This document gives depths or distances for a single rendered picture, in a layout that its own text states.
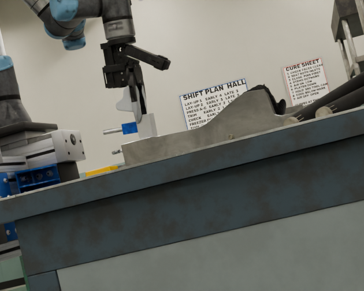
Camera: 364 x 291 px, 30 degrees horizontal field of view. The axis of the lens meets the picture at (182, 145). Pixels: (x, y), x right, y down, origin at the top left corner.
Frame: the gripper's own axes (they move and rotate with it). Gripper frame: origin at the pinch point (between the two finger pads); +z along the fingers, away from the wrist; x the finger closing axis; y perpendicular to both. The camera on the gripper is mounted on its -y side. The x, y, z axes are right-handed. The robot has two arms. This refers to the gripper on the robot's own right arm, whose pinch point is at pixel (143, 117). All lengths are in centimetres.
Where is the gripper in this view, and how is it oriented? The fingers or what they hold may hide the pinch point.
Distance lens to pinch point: 170.3
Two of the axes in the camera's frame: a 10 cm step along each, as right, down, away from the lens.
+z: 1.7, 9.8, 0.6
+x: -1.9, 0.9, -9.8
